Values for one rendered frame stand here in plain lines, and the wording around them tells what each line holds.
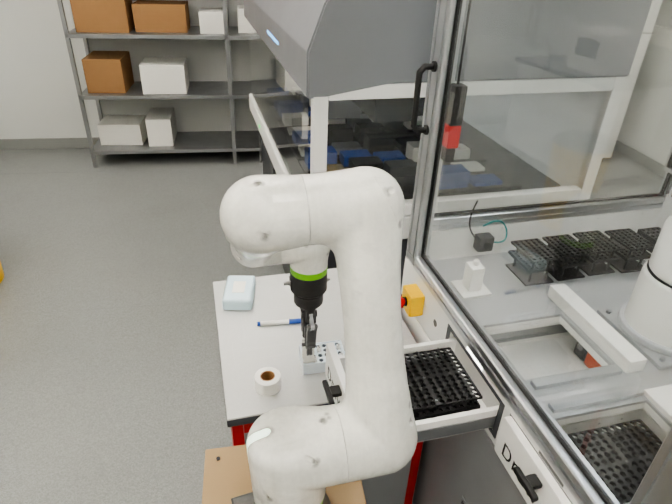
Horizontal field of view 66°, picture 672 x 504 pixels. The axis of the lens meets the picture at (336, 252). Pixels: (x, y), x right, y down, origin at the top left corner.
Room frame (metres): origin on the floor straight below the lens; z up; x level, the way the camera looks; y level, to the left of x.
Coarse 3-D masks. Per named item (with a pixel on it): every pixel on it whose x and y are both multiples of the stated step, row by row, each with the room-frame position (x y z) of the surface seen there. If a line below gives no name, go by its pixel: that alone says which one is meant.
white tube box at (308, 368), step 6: (318, 342) 1.15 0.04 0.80; (324, 342) 1.15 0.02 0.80; (330, 342) 1.15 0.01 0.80; (336, 342) 1.16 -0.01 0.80; (300, 348) 1.12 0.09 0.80; (324, 348) 1.13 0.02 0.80; (342, 348) 1.13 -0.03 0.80; (300, 354) 1.11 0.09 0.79; (318, 354) 1.10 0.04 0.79; (324, 354) 1.10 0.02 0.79; (300, 360) 1.11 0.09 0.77; (318, 360) 1.08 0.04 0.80; (324, 360) 1.08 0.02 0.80; (306, 366) 1.06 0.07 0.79; (312, 366) 1.06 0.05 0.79; (318, 366) 1.06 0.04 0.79; (324, 366) 1.07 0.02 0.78; (306, 372) 1.06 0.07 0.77; (312, 372) 1.06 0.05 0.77; (318, 372) 1.06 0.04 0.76
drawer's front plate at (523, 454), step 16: (512, 432) 0.75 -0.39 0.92; (496, 448) 0.78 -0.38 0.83; (512, 448) 0.74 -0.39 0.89; (528, 448) 0.70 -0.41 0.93; (528, 464) 0.68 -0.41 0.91; (544, 464) 0.67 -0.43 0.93; (544, 480) 0.64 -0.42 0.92; (528, 496) 0.66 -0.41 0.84; (544, 496) 0.62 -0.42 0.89; (560, 496) 0.60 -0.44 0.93
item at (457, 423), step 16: (464, 352) 1.03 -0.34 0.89; (464, 368) 1.01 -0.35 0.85; (480, 384) 0.94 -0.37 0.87; (480, 400) 0.92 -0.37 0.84; (496, 400) 0.87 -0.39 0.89; (448, 416) 0.81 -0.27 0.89; (464, 416) 0.81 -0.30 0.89; (480, 416) 0.82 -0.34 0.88; (432, 432) 0.79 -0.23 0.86; (448, 432) 0.80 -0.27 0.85; (464, 432) 0.81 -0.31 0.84
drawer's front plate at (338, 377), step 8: (328, 344) 0.99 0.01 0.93; (328, 352) 0.98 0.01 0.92; (336, 352) 0.97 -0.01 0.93; (328, 360) 0.98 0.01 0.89; (336, 360) 0.94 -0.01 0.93; (336, 368) 0.91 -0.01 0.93; (336, 376) 0.90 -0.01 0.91; (344, 376) 0.89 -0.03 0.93; (336, 384) 0.90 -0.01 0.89; (344, 384) 0.86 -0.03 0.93; (344, 392) 0.84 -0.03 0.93; (336, 400) 0.89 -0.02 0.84
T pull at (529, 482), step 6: (516, 468) 0.67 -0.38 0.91; (516, 474) 0.66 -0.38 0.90; (522, 474) 0.66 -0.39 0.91; (534, 474) 0.66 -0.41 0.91; (522, 480) 0.64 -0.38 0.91; (528, 480) 0.64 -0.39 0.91; (534, 480) 0.64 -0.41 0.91; (528, 486) 0.63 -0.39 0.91; (534, 486) 0.63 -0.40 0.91; (540, 486) 0.63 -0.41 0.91; (528, 492) 0.62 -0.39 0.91; (534, 492) 0.62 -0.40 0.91; (534, 498) 0.61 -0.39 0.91
